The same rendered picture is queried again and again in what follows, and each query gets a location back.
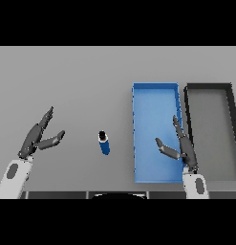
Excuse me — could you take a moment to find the dark grey bin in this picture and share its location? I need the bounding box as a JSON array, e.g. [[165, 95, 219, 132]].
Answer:
[[182, 82, 236, 183]]

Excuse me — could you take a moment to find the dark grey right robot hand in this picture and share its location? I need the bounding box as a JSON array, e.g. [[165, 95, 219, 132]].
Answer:
[[154, 114, 200, 173]]

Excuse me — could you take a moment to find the blue bin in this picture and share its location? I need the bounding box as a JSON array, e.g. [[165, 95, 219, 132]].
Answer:
[[131, 81, 186, 185]]

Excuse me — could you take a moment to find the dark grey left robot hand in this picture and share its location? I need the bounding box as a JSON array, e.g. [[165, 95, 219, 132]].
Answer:
[[17, 105, 66, 160]]

